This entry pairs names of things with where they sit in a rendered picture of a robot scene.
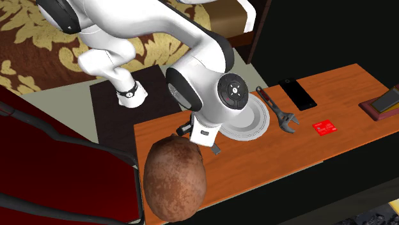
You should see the white round plate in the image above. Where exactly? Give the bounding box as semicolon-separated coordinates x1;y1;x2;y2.
218;93;270;142

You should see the orange wooden desk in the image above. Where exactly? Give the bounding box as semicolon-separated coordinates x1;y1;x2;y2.
133;63;399;225

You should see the brown round coconut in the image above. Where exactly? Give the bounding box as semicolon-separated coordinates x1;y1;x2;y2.
143;133;208;224

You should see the grey adjustable wrench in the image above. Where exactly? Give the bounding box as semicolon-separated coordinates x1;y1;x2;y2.
255;86;301;134

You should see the dark robot stand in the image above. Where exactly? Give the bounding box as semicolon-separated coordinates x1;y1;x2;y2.
90;65;184;154

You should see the black smartphone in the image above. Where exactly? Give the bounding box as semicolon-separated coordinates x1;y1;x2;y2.
278;77;318;112

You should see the red card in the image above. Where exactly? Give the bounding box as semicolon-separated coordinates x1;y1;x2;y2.
311;119;338;137

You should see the brown and white bed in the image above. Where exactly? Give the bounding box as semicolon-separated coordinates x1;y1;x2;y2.
174;0;272;65

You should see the dark red framed plaque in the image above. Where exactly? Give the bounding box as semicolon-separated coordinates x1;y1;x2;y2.
357;83;399;122

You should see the brown rug with yellow flowers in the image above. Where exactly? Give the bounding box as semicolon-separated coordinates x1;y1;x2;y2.
0;0;213;96

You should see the red chair with black frame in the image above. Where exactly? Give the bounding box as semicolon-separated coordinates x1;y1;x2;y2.
0;85;146;225

